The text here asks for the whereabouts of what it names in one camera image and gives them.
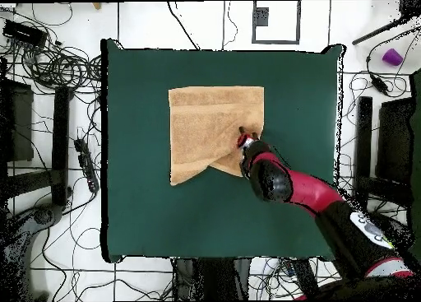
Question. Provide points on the orange terry towel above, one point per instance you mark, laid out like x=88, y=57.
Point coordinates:
x=204, y=131

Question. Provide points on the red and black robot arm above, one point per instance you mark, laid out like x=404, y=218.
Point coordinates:
x=312, y=193

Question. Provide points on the black upright bar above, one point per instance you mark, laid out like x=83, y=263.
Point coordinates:
x=363, y=150
x=61, y=144

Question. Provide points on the dark green table cloth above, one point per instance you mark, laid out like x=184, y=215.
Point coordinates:
x=148, y=216

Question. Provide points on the black power adapter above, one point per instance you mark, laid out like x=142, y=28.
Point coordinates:
x=380, y=84

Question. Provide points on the black floor panel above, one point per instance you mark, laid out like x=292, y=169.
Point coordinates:
x=19, y=124
x=394, y=140

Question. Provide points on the black power strip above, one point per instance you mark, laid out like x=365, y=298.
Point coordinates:
x=86, y=165
x=304, y=275

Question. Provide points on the purple cup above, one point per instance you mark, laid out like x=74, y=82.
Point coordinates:
x=392, y=57

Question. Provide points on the black rod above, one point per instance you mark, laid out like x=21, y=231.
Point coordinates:
x=378, y=30

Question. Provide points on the small green object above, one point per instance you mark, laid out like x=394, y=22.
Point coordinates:
x=389, y=244

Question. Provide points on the black tripod base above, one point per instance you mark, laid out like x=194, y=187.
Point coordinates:
x=42, y=215

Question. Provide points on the black box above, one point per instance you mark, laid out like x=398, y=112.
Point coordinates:
x=24, y=33

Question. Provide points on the grey floor frame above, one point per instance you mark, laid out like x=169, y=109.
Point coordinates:
x=276, y=42

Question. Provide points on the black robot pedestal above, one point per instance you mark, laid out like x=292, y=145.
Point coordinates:
x=210, y=279

